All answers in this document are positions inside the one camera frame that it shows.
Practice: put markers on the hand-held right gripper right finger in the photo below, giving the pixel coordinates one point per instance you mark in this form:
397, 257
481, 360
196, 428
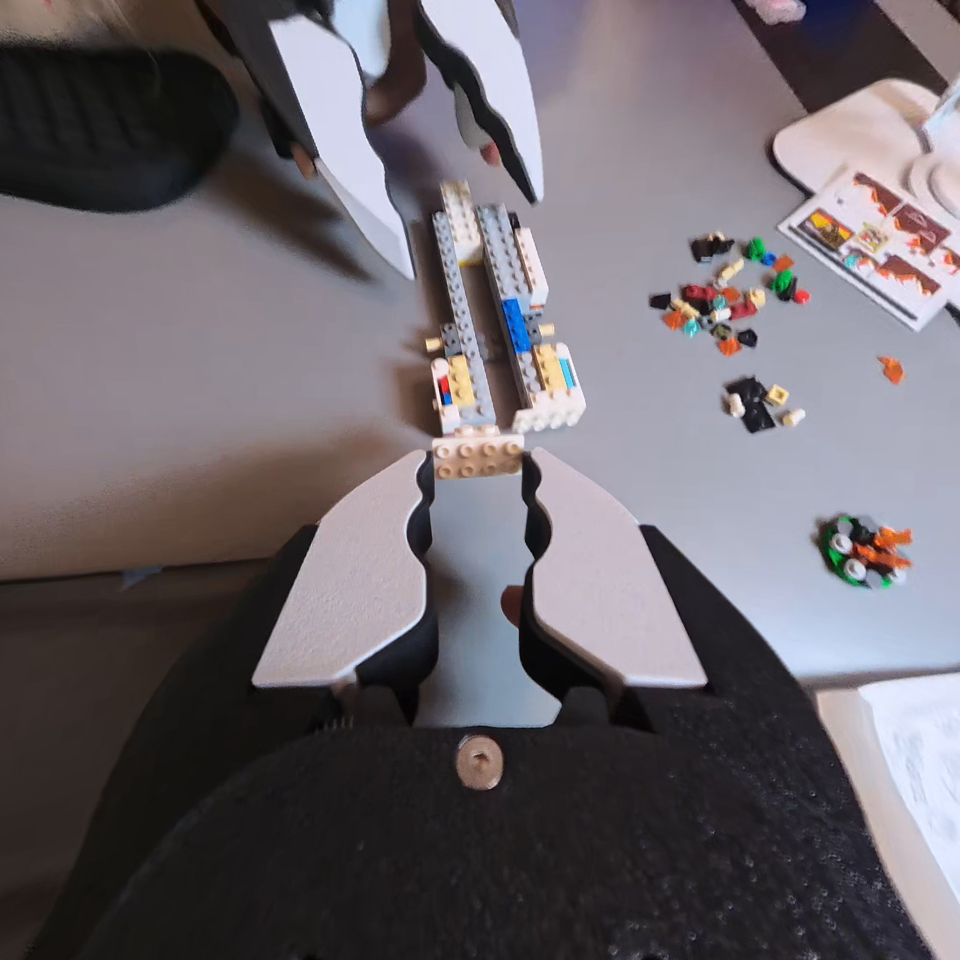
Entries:
607, 592

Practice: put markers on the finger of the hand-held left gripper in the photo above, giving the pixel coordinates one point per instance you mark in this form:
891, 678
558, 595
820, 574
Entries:
330, 105
495, 67

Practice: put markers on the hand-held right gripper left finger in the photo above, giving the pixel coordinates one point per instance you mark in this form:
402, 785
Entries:
352, 585

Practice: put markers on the tan lego brick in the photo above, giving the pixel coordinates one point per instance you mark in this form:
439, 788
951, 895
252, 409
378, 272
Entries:
476, 457

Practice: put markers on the grey lego model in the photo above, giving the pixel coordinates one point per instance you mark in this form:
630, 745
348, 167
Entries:
517, 300

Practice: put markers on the black and tan lego cluster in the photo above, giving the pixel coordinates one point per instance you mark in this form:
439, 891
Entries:
754, 409

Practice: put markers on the lego campfire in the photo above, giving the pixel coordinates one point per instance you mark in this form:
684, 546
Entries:
862, 555

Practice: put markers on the pile of small lego pieces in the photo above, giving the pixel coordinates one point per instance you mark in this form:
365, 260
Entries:
720, 300

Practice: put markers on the orange flame lego piece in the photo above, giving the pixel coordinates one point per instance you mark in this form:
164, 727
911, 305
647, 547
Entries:
891, 370

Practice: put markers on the person's left hand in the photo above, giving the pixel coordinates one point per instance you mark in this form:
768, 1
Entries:
394, 90

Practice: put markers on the person's right hand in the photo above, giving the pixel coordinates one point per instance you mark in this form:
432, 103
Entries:
511, 606

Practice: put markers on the black mesh pad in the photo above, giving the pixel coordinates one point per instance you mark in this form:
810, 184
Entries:
105, 135

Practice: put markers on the black leather pad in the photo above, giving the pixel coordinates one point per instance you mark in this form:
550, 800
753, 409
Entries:
112, 675

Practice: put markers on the small white block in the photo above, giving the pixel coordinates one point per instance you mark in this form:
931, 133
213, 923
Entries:
780, 9

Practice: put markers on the white printed paper bag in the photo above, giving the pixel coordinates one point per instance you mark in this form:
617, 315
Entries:
900, 787

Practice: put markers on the white book stand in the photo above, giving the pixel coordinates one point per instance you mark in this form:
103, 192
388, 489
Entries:
847, 135

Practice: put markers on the sticker sheet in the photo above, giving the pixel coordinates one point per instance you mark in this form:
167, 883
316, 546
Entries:
877, 247

